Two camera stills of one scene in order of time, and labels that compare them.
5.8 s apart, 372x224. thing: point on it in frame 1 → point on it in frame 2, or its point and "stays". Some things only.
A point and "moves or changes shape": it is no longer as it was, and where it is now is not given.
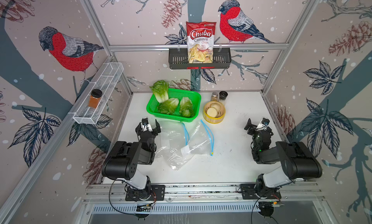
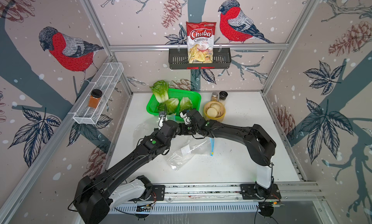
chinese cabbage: (186, 107) stays
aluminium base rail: (204, 193) stays
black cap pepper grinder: (223, 95) stays
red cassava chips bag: (200, 41) stays
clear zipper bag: (172, 136) moves or changes shape
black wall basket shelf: (178, 59) stays
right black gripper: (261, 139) → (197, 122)
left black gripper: (155, 131) → (175, 135)
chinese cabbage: (169, 106) stays
